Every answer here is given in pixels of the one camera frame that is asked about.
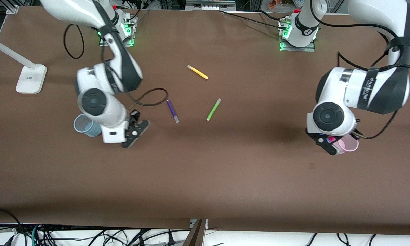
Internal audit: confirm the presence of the black cable on table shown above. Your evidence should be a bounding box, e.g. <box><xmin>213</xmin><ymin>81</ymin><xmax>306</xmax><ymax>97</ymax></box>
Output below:
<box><xmin>219</xmin><ymin>10</ymin><xmax>291</xmax><ymax>28</ymax></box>

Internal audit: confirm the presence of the translucent pink cup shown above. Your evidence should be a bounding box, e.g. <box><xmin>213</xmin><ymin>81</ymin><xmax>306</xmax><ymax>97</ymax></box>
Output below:
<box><xmin>331</xmin><ymin>134</ymin><xmax>359</xmax><ymax>155</ymax></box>

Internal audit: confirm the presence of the yellow marker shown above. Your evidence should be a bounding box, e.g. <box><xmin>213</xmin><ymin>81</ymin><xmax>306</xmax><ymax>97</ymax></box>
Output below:
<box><xmin>187</xmin><ymin>65</ymin><xmax>209</xmax><ymax>80</ymax></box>

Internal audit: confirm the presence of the green marker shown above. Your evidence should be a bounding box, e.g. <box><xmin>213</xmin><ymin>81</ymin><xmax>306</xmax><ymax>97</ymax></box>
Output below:
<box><xmin>206</xmin><ymin>98</ymin><xmax>222</xmax><ymax>121</ymax></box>

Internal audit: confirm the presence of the black floor cable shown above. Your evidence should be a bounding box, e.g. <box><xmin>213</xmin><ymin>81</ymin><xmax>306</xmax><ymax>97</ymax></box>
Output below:
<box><xmin>0</xmin><ymin>208</ymin><xmax>23</xmax><ymax>236</ymax></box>

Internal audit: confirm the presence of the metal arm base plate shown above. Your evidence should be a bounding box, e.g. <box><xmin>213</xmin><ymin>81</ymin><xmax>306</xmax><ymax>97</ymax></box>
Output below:
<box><xmin>279</xmin><ymin>17</ymin><xmax>316</xmax><ymax>52</ymax></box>
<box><xmin>99</xmin><ymin>15</ymin><xmax>136</xmax><ymax>47</ymax></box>

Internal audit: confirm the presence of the brown table cover sheet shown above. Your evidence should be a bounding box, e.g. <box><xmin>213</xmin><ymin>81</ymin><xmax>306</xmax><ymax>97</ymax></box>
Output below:
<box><xmin>0</xmin><ymin>7</ymin><xmax>410</xmax><ymax>236</ymax></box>

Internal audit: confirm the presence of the purple marker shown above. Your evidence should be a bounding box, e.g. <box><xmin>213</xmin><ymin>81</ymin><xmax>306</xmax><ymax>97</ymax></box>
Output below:
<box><xmin>166</xmin><ymin>99</ymin><xmax>180</xmax><ymax>124</ymax></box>

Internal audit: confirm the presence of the translucent blue cup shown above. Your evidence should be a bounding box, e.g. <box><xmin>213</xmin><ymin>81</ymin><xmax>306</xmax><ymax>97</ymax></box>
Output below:
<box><xmin>73</xmin><ymin>114</ymin><xmax>102</xmax><ymax>137</ymax></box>

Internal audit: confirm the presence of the grey background box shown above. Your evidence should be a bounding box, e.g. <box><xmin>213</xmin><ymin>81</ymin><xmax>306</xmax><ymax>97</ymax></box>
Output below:
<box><xmin>186</xmin><ymin>0</ymin><xmax>236</xmax><ymax>11</ymax></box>

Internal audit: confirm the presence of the white desk lamp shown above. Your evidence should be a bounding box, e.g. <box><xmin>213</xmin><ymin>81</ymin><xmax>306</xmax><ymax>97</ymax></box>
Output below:
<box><xmin>0</xmin><ymin>34</ymin><xmax>47</xmax><ymax>94</ymax></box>

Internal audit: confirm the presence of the brown wooden table leg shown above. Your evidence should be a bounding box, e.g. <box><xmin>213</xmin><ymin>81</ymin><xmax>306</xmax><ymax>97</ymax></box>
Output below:
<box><xmin>183</xmin><ymin>219</ymin><xmax>206</xmax><ymax>246</ymax></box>

